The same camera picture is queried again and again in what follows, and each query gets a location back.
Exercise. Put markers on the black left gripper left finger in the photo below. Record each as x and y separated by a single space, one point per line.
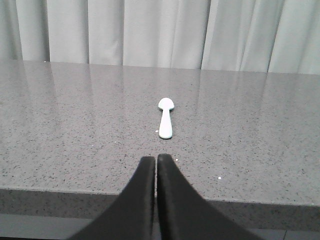
130 216

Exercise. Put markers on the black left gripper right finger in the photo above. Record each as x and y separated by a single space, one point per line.
185 215

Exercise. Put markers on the pale green plastic spoon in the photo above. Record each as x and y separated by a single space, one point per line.
165 128

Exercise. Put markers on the white curtain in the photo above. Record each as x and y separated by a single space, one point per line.
278 36

